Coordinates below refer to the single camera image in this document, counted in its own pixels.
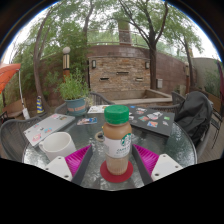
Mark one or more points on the leaning grey-trunk tree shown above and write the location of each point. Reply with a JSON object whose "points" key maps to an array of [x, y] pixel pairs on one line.
{"points": [[36, 73]]}

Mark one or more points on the flat round red coaster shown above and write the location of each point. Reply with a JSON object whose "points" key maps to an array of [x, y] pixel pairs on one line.
{"points": [[115, 178]]}

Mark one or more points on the white ceramic mug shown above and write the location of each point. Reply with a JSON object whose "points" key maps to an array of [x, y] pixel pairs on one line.
{"points": [[58, 145]]}

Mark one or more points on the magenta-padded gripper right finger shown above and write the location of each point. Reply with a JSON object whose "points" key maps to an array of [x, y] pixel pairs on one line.
{"points": [[165, 166]]}

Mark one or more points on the blue yellow striped cone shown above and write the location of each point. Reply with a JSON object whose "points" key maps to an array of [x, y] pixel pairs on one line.
{"points": [[40, 106]]}

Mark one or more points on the white wall box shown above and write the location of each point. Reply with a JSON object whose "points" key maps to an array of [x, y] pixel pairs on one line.
{"points": [[159, 83]]}

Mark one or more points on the dark metal patio chair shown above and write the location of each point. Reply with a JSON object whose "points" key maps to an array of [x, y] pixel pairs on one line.
{"points": [[217, 123]]}

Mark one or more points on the orange canopy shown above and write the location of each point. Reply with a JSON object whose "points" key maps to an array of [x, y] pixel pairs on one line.
{"points": [[7, 73]]}

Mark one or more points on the white printed booklet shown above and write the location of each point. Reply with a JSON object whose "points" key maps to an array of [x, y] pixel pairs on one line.
{"points": [[96, 109]]}

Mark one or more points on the green plant in blue pot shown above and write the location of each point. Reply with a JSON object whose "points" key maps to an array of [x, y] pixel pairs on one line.
{"points": [[75, 105]]}

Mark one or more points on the blue printed card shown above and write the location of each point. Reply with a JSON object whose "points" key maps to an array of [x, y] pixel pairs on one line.
{"points": [[87, 121]]}

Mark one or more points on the wooden bench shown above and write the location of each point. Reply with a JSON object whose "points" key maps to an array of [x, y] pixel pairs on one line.
{"points": [[15, 108]]}

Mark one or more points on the green-capped coffee drink bottle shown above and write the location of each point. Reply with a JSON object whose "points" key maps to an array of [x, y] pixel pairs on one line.
{"points": [[116, 140]]}

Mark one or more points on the silver laptop with stickers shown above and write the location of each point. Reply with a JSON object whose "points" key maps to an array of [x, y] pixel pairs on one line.
{"points": [[48, 128]]}

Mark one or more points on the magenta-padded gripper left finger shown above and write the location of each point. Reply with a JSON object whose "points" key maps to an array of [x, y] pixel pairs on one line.
{"points": [[58, 166]]}

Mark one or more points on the wooden lamp post with globe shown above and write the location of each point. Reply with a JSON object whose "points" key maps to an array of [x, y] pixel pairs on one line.
{"points": [[66, 61]]}

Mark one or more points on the concrete basin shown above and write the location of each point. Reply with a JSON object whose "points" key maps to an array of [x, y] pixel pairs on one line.
{"points": [[150, 96]]}

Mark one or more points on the dark-trunk branching tree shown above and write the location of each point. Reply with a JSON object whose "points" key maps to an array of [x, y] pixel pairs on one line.
{"points": [[153, 70]]}

